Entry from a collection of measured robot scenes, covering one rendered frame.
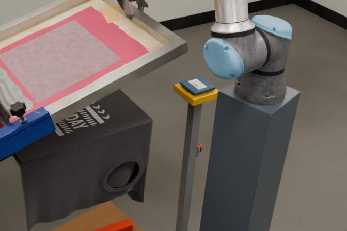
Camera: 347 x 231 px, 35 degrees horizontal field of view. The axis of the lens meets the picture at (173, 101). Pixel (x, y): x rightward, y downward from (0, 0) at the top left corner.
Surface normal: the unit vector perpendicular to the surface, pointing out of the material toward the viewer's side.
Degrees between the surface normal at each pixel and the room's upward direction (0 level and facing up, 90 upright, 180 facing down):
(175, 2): 90
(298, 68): 0
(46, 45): 15
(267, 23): 8
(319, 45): 0
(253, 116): 90
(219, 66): 97
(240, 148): 90
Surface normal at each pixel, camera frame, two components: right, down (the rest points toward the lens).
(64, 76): -0.15, -0.75
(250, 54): 0.64, 0.19
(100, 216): 0.07, -0.84
